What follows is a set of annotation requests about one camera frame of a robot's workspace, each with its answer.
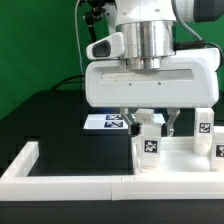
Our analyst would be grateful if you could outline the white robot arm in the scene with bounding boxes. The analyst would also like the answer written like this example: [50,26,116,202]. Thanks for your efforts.
[85,0,224,135]

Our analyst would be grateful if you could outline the white U-shaped obstacle frame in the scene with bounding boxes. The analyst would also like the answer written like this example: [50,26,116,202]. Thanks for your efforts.
[0,142,224,201]

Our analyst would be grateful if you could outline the white sheet with markers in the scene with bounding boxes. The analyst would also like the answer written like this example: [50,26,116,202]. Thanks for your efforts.
[81,113,168,130]

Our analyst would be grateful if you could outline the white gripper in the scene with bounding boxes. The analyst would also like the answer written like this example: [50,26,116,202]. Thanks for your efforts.
[85,48,220,137]

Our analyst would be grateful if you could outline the black cable bundle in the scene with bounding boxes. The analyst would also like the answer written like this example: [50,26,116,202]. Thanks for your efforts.
[49,0,106,92]

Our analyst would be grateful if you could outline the white square tabletop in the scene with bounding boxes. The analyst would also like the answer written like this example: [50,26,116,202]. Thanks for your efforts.
[132,137,215,175]

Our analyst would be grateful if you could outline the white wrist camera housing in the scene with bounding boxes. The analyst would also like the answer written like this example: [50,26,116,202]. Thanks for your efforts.
[86,32,125,60]

